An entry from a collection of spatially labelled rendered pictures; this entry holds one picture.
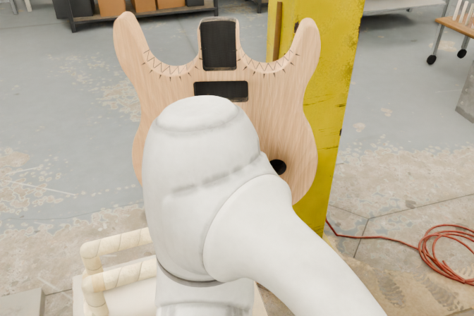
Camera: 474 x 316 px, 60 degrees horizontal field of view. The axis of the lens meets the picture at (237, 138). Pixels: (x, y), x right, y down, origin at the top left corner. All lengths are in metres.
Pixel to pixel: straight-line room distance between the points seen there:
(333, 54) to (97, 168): 1.94
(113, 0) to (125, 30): 4.65
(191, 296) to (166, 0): 5.16
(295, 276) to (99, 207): 2.46
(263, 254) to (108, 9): 5.13
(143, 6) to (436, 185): 3.90
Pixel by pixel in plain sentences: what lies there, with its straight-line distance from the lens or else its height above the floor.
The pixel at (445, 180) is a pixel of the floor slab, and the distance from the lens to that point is 3.11.
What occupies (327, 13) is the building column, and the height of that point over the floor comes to 1.35.
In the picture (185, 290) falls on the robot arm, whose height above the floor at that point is 1.50.
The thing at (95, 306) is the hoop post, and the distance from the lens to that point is 0.86.
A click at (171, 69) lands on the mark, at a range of 0.72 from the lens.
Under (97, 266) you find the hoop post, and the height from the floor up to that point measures 1.16.
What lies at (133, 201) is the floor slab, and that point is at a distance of 2.71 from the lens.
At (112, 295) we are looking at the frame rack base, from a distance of 0.92.
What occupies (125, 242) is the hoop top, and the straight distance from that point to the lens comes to 0.86.
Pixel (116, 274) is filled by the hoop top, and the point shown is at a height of 1.21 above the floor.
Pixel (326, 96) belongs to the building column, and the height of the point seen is 1.00.
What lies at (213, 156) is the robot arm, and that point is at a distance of 0.32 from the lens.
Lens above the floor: 1.85
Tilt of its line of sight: 36 degrees down
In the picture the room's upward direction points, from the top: straight up
